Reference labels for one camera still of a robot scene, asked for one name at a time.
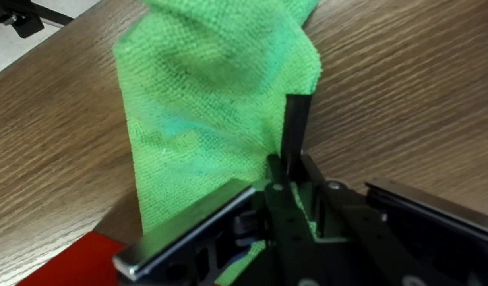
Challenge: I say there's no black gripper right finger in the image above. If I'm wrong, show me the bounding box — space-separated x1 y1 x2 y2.
297 94 488 286

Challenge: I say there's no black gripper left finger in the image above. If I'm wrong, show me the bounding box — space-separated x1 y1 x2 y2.
112 94 300 286

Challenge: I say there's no green microfibre cloth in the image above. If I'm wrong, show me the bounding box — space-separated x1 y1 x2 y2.
111 0 322 286

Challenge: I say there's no wooden box with red drawer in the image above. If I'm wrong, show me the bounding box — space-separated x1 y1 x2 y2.
17 229 128 286

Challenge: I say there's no black clamp with orange handle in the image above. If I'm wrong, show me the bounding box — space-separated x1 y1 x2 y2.
0 0 74 40

